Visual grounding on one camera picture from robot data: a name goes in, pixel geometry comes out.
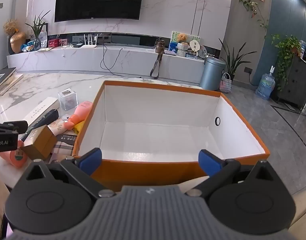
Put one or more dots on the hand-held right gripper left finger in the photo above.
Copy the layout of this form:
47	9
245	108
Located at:
90	159

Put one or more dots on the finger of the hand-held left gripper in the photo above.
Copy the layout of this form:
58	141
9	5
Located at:
14	127

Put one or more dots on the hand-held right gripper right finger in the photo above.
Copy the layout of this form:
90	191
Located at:
208	163

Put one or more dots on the small gold box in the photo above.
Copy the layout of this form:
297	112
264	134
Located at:
40	142

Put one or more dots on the white floral cream tube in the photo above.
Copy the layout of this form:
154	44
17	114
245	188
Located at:
58	127

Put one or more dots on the pink squeeze bottle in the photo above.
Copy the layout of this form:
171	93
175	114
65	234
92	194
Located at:
83	110

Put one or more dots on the large orange cardboard box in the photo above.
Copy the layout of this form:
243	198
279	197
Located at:
148	172

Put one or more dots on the salmon bottle with label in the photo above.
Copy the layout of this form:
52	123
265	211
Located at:
16	158

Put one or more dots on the plaid flat box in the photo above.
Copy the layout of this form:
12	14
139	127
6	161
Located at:
65	148

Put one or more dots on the long white box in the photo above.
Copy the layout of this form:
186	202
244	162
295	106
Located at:
41	110

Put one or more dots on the yellow packet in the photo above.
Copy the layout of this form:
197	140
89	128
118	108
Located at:
79	127

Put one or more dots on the dark hardcover book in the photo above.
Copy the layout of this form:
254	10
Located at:
2	77

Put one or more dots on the clear acrylic box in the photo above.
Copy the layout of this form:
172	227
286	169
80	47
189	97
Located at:
67	100

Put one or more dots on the round gold vase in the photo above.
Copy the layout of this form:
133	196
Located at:
17	42

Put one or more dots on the blue snack packet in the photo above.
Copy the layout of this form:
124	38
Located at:
29	47

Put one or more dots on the pink woven basket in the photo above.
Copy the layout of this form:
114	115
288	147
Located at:
225	84

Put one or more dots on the dried flower bunch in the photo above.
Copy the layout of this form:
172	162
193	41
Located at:
10	26

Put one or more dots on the grey blue trash can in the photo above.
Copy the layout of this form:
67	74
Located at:
211	75

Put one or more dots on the small red box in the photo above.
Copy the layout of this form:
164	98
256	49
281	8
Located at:
52	43

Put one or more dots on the green plant in glass vase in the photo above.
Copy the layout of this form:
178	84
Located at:
37	31

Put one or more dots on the white marble media console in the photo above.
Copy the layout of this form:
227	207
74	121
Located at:
75	60

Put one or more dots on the blue water jug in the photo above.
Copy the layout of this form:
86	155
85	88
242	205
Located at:
265	86

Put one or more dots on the small pink box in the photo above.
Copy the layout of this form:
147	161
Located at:
63	42

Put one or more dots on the tall leaf floor plant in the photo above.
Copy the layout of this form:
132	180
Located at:
233	61

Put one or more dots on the white router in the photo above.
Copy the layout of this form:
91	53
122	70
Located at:
88	45

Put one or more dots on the white knit pot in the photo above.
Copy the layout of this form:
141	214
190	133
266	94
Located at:
183	49

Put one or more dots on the white fan ornament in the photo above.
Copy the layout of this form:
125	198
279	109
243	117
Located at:
194	45

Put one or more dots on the dark grey cabinet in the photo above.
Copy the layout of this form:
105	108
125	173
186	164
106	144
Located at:
296	80

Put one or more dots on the blue green painting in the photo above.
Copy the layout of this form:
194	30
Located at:
173	43

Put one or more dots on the brown teddy bear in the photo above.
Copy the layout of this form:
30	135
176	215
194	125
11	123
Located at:
182	37

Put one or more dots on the trailing green pothos plant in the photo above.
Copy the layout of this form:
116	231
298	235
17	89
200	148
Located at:
288	47

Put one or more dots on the hanging green vine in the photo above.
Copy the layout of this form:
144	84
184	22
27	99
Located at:
250	5

